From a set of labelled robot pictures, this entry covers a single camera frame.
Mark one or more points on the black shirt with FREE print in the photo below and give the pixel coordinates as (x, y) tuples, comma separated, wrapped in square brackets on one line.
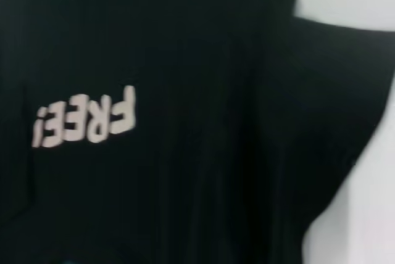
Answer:
[(197, 60)]

